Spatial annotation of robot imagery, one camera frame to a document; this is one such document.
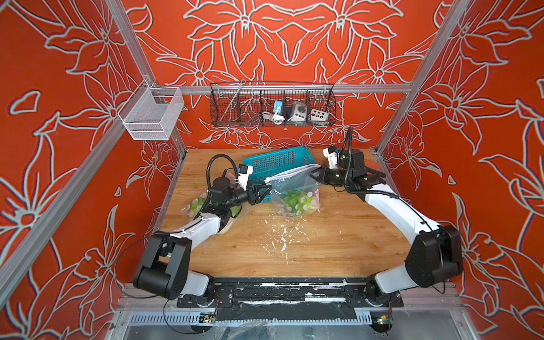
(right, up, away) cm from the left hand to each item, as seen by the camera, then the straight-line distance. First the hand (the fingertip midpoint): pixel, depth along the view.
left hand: (268, 186), depth 80 cm
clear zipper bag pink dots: (-11, -8, -3) cm, 14 cm away
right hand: (+14, +5, 0) cm, 15 cm away
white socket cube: (+23, +31, +14) cm, 41 cm away
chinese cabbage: (+12, -7, +3) cm, 14 cm away
